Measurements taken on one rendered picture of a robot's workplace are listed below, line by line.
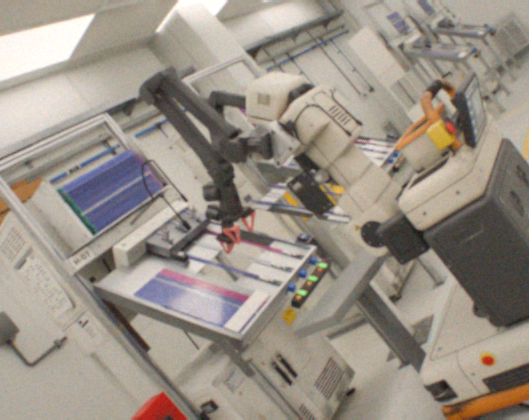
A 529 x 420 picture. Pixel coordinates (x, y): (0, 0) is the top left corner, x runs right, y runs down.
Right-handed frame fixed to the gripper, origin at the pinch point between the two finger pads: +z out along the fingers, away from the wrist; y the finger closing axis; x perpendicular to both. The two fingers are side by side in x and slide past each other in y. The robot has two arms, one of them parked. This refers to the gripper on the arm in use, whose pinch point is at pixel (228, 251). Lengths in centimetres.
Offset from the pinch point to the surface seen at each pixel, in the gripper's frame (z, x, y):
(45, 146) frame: -43, -85, 20
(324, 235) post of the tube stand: 6, 30, -41
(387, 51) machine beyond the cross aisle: 4, -56, -451
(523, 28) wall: 10, 76, -760
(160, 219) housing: -7.0, -36.6, 0.5
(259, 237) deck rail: 1.5, 5.6, -19.0
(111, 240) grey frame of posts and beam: -8, -44, 27
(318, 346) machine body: 51, 41, -13
